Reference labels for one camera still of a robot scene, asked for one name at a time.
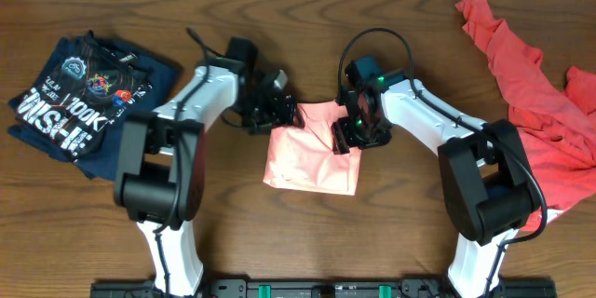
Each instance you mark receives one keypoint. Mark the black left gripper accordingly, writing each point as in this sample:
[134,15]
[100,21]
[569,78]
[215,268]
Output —
[274,119]

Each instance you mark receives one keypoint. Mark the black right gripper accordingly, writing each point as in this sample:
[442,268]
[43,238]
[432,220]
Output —
[345,138]

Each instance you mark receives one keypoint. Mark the salmon pink printed t-shirt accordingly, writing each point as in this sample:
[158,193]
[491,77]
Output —
[303,158]

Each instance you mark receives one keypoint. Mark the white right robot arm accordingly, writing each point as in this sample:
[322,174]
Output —
[488,188]

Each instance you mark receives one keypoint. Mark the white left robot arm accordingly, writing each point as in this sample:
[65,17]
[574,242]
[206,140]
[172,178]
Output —
[160,175]

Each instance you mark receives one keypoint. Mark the folded navy printed t-shirt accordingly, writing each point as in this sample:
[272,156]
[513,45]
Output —
[75,110]

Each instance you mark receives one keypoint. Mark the red crumpled t-shirt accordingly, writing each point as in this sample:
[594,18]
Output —
[557,127]

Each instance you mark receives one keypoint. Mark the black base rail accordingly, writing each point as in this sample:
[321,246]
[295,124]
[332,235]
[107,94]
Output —
[405,288]

